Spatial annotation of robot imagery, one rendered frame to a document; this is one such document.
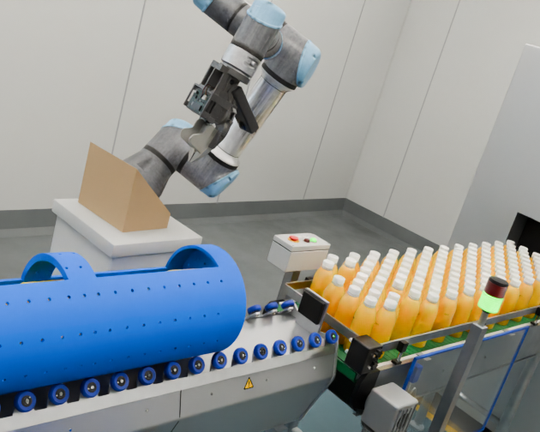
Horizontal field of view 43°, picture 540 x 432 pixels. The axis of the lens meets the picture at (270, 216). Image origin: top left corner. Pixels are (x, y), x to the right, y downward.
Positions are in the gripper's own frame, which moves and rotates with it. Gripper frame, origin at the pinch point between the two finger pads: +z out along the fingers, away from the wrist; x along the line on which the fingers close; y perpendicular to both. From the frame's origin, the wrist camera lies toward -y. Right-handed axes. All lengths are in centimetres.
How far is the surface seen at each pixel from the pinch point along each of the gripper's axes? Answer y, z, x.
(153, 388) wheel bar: -21, 54, 3
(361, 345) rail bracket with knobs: -82, 28, 9
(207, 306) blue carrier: -22.0, 30.4, 3.7
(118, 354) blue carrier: -2.8, 45.1, 6.3
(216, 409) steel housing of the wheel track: -43, 57, 5
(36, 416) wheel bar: 7, 63, 5
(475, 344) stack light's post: -115, 13, 24
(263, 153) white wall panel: -321, 6, -313
